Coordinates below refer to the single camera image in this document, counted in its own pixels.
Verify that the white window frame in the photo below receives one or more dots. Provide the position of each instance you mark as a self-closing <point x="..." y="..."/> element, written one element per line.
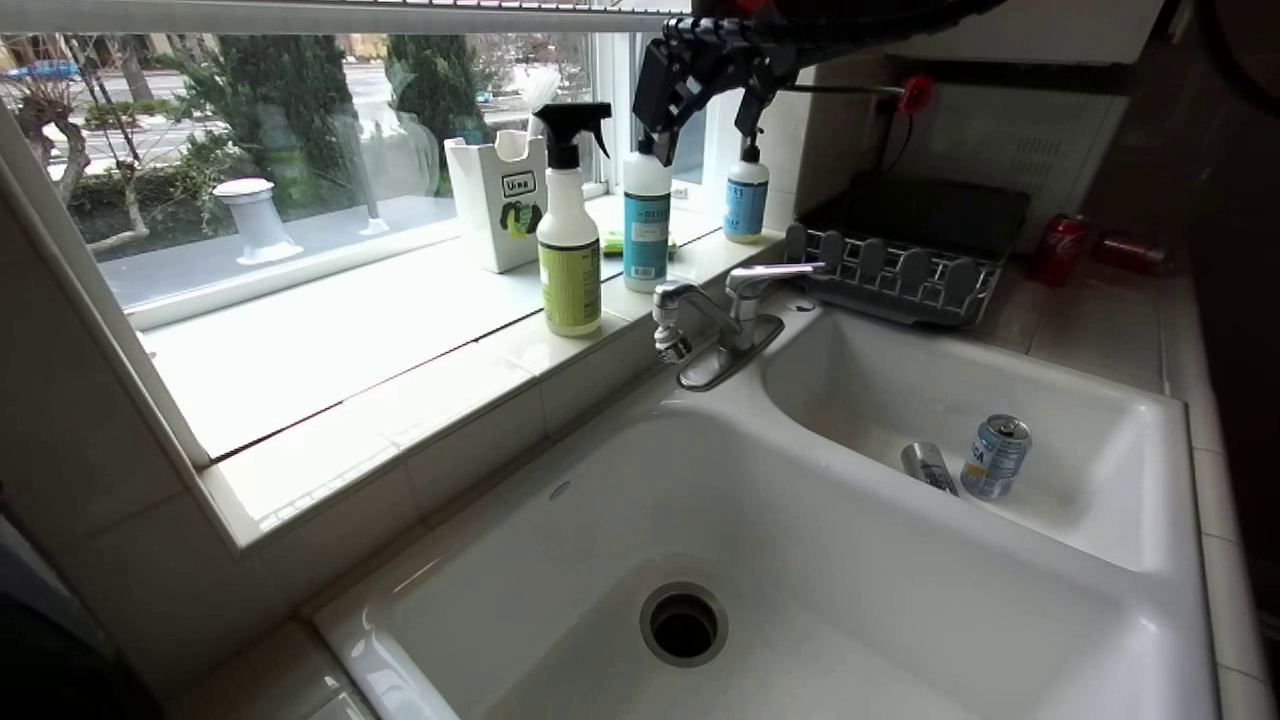
<point x="264" y="16"/>

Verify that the grey dish rack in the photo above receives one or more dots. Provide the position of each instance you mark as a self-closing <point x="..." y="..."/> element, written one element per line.
<point x="907" y="273"/>

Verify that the dark open sink drain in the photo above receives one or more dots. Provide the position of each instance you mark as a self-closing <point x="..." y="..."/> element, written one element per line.
<point x="682" y="627"/>

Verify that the white stone pedestal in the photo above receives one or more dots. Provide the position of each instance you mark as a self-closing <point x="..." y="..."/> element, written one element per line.
<point x="253" y="223"/>

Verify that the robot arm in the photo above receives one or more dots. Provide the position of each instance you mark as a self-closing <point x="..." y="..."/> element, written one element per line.
<point x="882" y="16"/>

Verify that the green sponge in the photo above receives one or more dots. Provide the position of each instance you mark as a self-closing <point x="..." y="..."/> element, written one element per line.
<point x="612" y="244"/>

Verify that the tall white bottle blue label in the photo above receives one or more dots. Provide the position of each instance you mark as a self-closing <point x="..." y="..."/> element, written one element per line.
<point x="647" y="223"/>

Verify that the green conifer shrub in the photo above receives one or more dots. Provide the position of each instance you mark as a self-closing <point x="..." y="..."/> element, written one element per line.
<point x="275" y="121"/>
<point x="434" y="87"/>

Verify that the spray bottle green label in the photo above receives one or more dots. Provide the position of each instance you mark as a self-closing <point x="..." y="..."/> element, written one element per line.
<point x="569" y="264"/>

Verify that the white double basin sink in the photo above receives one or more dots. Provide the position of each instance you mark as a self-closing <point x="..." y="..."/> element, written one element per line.
<point x="867" y="561"/>

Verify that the red cylindrical object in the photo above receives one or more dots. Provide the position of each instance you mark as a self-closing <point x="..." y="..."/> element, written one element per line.
<point x="1081" y="248"/>

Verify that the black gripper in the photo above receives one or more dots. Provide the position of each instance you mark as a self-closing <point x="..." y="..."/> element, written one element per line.
<point x="742" y="48"/>

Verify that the small pump bottle blue label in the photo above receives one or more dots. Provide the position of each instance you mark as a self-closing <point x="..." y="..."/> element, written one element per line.
<point x="746" y="201"/>

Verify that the bare twisted tree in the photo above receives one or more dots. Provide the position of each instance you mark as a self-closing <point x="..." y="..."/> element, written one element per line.
<point x="60" y="146"/>

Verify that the short silver can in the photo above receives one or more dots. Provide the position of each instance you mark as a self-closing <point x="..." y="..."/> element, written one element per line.
<point x="926" y="464"/>

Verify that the white box green print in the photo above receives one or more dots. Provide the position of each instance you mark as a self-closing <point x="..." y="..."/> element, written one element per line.
<point x="503" y="201"/>

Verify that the chrome sink faucet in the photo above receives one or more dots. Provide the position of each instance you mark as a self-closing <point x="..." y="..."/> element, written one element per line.
<point x="726" y="321"/>

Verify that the blue drink can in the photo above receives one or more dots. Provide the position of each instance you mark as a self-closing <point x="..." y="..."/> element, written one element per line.
<point x="994" y="462"/>

